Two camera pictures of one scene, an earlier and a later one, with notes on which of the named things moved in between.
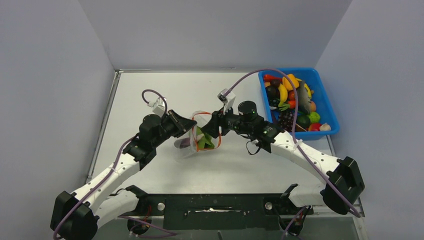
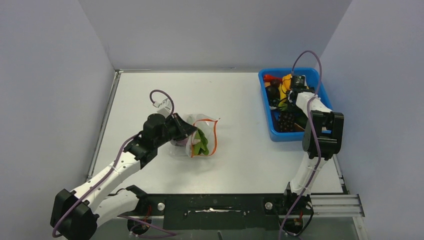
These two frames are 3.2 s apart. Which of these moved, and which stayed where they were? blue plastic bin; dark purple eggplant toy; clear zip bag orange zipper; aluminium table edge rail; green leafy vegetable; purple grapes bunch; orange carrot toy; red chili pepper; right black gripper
Moved: right black gripper; clear zip bag orange zipper; green leafy vegetable
Stayed: red chili pepper; aluminium table edge rail; purple grapes bunch; blue plastic bin; orange carrot toy; dark purple eggplant toy
